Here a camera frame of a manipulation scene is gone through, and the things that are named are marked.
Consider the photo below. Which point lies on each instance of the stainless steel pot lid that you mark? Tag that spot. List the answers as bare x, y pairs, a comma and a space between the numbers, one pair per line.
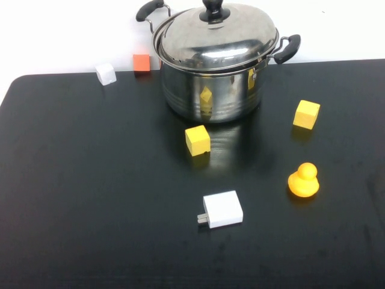
216, 39

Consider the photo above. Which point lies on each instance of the yellow foam cube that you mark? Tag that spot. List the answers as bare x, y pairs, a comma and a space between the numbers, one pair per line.
306, 115
197, 141

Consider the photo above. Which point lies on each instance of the white plug charger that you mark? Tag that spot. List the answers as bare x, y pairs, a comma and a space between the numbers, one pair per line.
225, 210

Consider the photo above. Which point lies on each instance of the orange foam cube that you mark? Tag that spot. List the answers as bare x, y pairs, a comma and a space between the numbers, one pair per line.
141, 64

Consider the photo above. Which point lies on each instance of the white foam cube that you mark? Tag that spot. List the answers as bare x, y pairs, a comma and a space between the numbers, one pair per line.
106, 74

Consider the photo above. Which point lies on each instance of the yellow rubber duck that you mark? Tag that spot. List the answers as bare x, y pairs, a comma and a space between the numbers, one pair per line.
303, 184

